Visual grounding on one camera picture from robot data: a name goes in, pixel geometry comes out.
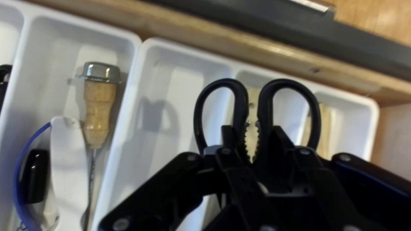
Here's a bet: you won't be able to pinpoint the wooden drawer with dark front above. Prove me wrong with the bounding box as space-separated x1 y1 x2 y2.
24 0 411 108

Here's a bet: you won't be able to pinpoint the wooden handled tool metal cap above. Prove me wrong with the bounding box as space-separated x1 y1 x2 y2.
74 60 126 231

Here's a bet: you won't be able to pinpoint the black handled scissors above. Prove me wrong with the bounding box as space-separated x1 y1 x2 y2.
192 77 322 165

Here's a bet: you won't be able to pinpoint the white drawer organizer tray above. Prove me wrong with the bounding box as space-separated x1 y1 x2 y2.
0 0 381 231

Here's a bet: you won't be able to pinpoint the metal drawer handle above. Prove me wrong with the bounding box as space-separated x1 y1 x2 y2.
287 0 337 19

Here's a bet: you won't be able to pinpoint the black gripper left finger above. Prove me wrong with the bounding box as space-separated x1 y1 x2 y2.
96 123 267 231

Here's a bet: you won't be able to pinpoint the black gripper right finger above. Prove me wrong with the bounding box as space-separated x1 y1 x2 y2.
255 124 411 231

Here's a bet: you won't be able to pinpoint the white plastic utensil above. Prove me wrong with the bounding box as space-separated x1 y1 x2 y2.
39 114 104 231

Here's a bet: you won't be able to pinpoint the blue rimmed utensil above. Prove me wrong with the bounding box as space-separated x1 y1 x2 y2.
10 120 55 231

